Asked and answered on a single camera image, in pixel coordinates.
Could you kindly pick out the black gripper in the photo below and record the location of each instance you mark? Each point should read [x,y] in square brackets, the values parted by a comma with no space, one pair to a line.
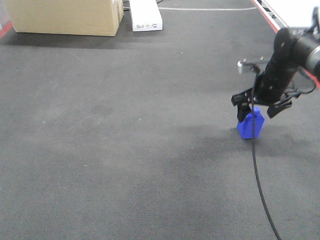
[266,91]

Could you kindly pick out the blue plastic bottle part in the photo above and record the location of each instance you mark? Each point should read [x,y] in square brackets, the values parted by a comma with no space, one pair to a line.
[245,127]

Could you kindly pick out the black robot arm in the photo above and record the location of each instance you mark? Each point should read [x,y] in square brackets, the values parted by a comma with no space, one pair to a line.
[293,49]

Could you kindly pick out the long white cardboard box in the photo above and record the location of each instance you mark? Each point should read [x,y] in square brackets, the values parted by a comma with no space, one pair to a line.
[145,16]

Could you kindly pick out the large brown cardboard box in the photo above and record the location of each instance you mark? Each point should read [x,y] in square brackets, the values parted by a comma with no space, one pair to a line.
[67,17]

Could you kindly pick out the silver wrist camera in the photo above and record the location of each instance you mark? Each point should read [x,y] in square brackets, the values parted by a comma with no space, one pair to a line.
[244,66]

